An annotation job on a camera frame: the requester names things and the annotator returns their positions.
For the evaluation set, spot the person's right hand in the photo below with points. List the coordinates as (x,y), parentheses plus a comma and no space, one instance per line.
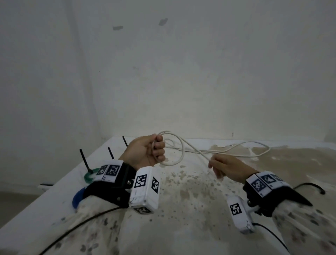
(233,168)

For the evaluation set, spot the person's left hand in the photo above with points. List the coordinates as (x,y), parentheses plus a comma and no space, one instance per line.
(139,152)

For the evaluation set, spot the person's left forearm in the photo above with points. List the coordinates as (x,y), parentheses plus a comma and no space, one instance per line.
(78,231)

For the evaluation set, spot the person's right forearm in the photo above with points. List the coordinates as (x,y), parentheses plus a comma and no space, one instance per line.
(307,231)

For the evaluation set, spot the black left wristband with markers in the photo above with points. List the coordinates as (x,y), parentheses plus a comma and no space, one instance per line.
(110,189)

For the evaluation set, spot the black wristband with markers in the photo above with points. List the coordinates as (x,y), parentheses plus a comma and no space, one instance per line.
(110,189)
(283,197)

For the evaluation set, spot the black right wristband with markers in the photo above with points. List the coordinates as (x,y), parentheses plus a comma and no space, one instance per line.
(283,197)

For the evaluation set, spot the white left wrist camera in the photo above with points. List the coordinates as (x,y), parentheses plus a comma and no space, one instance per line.
(143,199)

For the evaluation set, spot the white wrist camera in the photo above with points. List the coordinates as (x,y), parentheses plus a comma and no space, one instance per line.
(244,223)
(143,199)

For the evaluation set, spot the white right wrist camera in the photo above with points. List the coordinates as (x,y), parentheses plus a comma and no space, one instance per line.
(244,223)

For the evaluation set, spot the black right camera lead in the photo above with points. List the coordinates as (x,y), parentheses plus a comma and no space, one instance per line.
(270,231)

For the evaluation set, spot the black camera lead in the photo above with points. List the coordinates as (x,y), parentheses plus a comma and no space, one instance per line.
(270,231)
(86,220)

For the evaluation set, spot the black left camera lead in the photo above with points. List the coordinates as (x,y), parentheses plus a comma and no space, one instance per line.
(86,220)

